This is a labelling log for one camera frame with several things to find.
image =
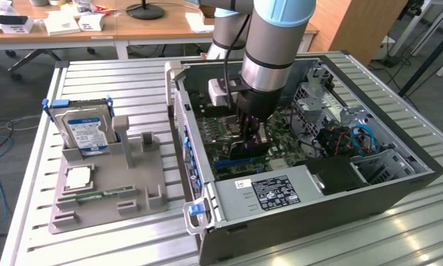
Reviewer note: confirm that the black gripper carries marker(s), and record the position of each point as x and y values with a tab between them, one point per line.
258	106

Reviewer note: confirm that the green graphics card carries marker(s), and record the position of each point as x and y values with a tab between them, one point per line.
239	152

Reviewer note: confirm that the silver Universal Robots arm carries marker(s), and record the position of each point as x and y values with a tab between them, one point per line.
264	50

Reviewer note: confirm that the CPU socket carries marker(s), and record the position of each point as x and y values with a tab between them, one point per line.
230	130

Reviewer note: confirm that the silver metal drive cage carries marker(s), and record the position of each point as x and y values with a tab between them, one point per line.
314	110

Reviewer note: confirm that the green motherboard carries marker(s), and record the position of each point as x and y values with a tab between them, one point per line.
283	155

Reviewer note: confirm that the silver chipset heatsink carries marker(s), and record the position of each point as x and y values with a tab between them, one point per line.
280	164

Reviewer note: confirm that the blue expansion slot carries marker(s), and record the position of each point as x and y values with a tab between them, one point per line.
224	164

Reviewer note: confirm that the white paper stack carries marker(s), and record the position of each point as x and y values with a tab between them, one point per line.
199	25

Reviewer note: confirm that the grey power supply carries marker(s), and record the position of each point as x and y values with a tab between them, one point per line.
235	199

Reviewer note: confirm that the brown cardboard box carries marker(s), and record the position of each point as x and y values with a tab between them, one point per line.
206	11

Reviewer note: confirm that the wooden cabinet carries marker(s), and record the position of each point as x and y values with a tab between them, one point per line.
354	27

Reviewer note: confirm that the dark power strip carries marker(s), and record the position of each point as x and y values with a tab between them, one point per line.
392	61

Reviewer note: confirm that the silver disk bay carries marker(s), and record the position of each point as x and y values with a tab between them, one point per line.
383	166

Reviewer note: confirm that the wooden desk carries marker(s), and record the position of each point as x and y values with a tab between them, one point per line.
29	37
150	27

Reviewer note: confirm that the blue case latch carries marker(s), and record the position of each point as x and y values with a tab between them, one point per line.
195	210

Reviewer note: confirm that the black open PC case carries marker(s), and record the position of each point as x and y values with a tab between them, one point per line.
316	221

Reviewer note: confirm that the black round lamp base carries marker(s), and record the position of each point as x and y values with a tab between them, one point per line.
145	12

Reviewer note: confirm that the hard disk with blue label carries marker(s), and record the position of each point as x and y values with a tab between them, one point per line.
83	133

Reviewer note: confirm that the grey parts rack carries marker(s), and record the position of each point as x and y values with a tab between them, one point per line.
106	177

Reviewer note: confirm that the black tripod pole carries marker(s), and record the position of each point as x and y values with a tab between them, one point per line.
428	61

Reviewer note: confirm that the blue disk carrier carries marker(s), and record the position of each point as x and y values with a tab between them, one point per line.
58	103

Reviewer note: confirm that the green RAM stick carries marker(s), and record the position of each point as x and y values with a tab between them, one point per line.
95	194

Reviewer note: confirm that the small printed white box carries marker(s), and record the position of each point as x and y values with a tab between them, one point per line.
90	23

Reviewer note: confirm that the silver CPU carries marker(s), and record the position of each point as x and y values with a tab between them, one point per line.
77	177

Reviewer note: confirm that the flat white box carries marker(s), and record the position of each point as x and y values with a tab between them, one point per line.
62	26

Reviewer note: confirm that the black wheeled chair base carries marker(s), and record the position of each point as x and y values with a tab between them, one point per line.
33	55

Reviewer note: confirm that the white box with black tablet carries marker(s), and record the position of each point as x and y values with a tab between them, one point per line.
18	27

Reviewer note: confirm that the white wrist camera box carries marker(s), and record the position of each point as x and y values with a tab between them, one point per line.
216	92

